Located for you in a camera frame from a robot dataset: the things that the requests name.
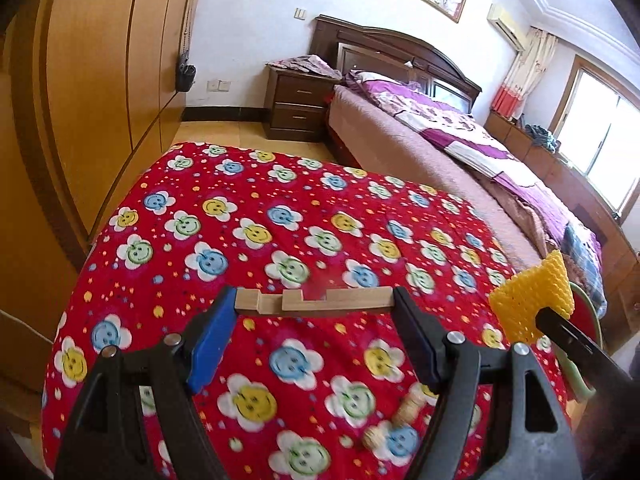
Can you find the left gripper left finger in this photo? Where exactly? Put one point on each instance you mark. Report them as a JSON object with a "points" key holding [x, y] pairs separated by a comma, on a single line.
{"points": [[105, 436]]}

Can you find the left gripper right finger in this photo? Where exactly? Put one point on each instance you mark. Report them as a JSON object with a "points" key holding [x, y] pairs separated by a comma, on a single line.
{"points": [[528, 436]]}

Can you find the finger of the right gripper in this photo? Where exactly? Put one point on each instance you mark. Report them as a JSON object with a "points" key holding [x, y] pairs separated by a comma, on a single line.
{"points": [[596, 367]]}

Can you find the yellow foam mesh piece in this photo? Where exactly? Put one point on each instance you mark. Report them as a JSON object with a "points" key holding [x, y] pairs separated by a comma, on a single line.
{"points": [[517, 301]]}

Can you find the wooden notched stick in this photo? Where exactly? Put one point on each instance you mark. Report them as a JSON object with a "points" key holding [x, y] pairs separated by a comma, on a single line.
{"points": [[335, 301]]}

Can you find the red bin green rim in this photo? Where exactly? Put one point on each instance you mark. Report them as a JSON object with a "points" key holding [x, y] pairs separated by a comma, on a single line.
{"points": [[586, 320]]}

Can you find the blue plaid cloth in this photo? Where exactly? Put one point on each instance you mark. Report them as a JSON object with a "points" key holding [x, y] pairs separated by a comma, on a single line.
{"points": [[587, 269]]}

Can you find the wooden window cabinet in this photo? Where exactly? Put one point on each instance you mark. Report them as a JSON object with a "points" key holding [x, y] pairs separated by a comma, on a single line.
{"points": [[620, 263]]}

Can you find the red flower-pattern table cloth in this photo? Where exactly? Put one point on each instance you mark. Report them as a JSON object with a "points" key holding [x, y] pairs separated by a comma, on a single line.
{"points": [[292, 395]]}

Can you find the dark clothes on cabinet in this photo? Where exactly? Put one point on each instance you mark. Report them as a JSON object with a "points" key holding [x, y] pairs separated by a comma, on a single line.
{"points": [[542, 138]]}

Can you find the purple white floral quilt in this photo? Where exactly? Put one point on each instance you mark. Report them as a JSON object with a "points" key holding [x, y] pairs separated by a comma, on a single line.
{"points": [[460, 136]]}

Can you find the red white curtain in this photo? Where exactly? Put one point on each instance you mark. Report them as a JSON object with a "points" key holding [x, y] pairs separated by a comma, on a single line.
{"points": [[525, 73]]}

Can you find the black bag on wardrobe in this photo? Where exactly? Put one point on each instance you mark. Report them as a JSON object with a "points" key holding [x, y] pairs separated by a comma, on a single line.
{"points": [[185, 73]]}

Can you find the dark wooden nightstand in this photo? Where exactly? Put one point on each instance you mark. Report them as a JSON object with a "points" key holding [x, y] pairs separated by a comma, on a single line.
{"points": [[297, 105]]}

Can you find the wooden wardrobe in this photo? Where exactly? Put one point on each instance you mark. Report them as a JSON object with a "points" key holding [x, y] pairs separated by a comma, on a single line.
{"points": [[88, 100]]}

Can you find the dark wooden bed headboard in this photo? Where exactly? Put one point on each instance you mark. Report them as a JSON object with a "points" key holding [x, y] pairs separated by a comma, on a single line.
{"points": [[348, 46]]}

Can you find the folded cloth on nightstand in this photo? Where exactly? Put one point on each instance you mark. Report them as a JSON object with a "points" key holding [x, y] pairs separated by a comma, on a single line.
{"points": [[310, 64]]}

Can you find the wall air conditioner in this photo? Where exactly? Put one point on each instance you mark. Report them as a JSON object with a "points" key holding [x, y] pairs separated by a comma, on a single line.
{"points": [[514, 31]]}

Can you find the wall socket plate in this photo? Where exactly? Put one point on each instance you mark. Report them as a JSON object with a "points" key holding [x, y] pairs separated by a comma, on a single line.
{"points": [[218, 85]]}

